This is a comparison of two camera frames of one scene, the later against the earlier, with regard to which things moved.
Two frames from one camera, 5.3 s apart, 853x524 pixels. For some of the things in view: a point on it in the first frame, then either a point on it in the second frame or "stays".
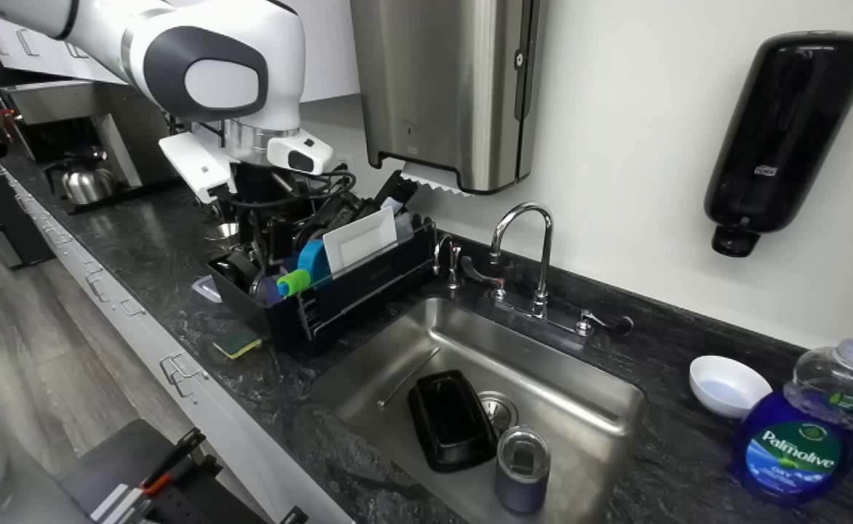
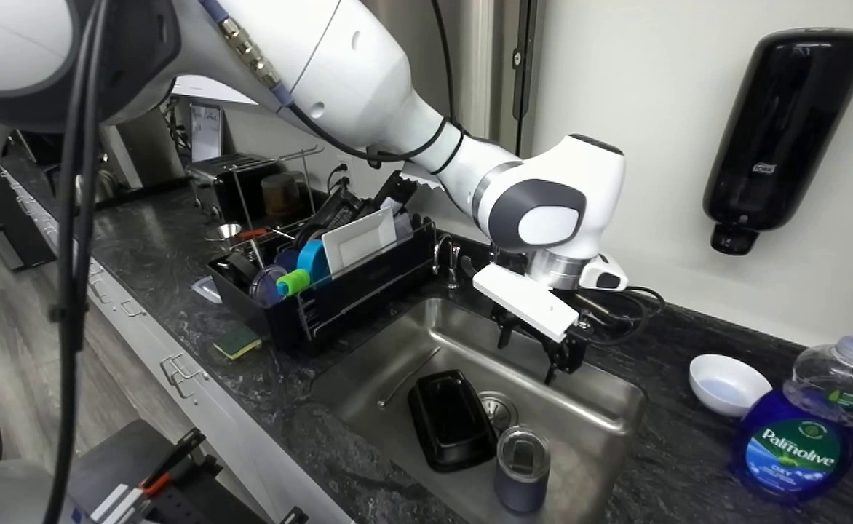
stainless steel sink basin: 582,403 stays
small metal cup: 523,455 stays
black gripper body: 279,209 → 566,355
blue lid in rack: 317,260 stays
